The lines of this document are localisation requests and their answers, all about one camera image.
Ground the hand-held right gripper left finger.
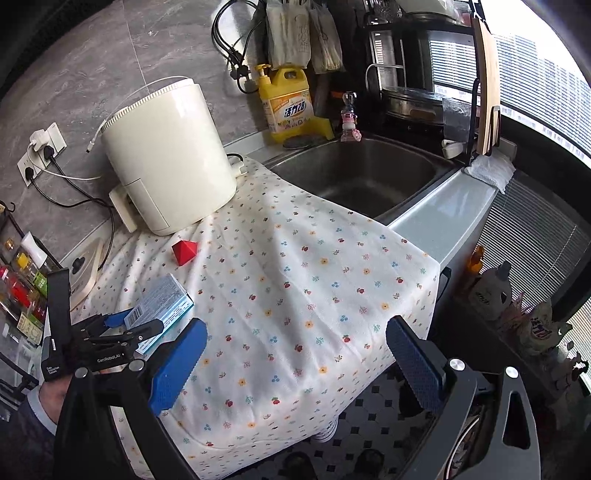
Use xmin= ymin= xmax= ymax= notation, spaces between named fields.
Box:
xmin=54 ymin=318 xmax=208 ymax=480

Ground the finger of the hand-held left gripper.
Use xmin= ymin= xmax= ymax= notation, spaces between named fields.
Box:
xmin=74 ymin=309 xmax=136 ymax=342
xmin=92 ymin=319 xmax=166 ymax=356

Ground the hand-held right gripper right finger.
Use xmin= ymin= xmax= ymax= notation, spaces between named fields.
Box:
xmin=386 ymin=316 xmax=541 ymax=480

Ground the blue carton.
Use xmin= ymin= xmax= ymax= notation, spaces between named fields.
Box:
xmin=124 ymin=273 xmax=195 ymax=356

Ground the person's left forearm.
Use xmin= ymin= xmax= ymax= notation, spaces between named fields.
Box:
xmin=0 ymin=397 xmax=61 ymax=480

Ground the person's left hand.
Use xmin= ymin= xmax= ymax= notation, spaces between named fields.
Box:
xmin=39 ymin=379 xmax=70 ymax=423

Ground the black spice rack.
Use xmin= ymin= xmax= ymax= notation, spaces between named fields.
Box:
xmin=0 ymin=200 xmax=61 ymax=384

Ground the beige small appliance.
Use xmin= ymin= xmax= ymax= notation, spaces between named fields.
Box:
xmin=69 ymin=237 xmax=106 ymax=310

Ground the red pyramid box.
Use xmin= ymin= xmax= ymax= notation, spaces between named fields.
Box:
xmin=172 ymin=239 xmax=198 ymax=267

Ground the white laundry detergent bottle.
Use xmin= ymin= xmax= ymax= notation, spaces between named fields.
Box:
xmin=468 ymin=261 xmax=513 ymax=319

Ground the person's right leg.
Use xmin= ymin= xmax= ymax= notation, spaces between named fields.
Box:
xmin=353 ymin=447 xmax=393 ymax=480

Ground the person's leg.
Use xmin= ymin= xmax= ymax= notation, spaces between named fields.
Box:
xmin=277 ymin=450 xmax=319 ymax=480
xmin=353 ymin=447 xmax=393 ymax=480

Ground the white black-patterned towel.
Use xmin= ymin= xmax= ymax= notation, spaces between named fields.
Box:
xmin=314 ymin=413 xmax=340 ymax=446

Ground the orange bottle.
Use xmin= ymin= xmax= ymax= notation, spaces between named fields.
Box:
xmin=466 ymin=244 xmax=485 ymax=278

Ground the white detergent refill bag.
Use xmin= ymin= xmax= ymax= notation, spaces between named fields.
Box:
xmin=517 ymin=302 xmax=573 ymax=356

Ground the floral tablecloth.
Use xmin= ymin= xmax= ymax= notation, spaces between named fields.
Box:
xmin=90 ymin=157 xmax=439 ymax=480

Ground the person's left leg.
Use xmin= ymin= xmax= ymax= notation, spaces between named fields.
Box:
xmin=277 ymin=450 xmax=319 ymax=480

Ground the grey kitchen cabinet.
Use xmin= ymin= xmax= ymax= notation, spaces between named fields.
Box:
xmin=388 ymin=168 xmax=499 ymax=278

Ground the white window blind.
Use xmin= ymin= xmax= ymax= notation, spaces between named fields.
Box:
xmin=478 ymin=175 xmax=580 ymax=324

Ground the white air fryer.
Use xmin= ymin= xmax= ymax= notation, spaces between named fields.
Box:
xmin=100 ymin=78 xmax=247 ymax=237

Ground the steel sink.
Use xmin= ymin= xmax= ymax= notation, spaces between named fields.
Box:
xmin=265 ymin=136 xmax=462 ymax=221

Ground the white dish cloth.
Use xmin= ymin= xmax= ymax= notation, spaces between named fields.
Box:
xmin=464 ymin=154 xmax=517 ymax=195

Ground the faucet with pink ornament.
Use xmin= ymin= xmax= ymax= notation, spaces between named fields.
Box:
xmin=339 ymin=91 xmax=363 ymax=144

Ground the yellow sponge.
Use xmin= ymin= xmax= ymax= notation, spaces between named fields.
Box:
xmin=300 ymin=117 xmax=335 ymax=140

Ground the yellow dish soap bottle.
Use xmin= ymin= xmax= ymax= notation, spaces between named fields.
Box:
xmin=254 ymin=64 xmax=315 ymax=144

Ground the wooden cutting board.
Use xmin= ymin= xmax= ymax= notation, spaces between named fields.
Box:
xmin=471 ymin=14 xmax=502 ymax=155

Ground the kitchen window blind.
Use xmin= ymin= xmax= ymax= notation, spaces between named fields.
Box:
xmin=429 ymin=18 xmax=591 ymax=160

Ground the black dish rack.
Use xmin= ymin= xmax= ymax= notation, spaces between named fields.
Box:
xmin=360 ymin=0 xmax=502 ymax=162

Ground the hanging clear plastic bag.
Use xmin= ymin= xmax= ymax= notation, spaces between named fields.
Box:
xmin=308 ymin=0 xmax=346 ymax=75
xmin=265 ymin=0 xmax=311 ymax=70

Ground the black power cable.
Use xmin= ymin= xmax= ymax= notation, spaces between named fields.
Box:
xmin=211 ymin=0 xmax=259 ymax=95
xmin=23 ymin=154 xmax=118 ymax=245

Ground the white wall socket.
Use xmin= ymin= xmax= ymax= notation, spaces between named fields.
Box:
xmin=17 ymin=122 xmax=69 ymax=188

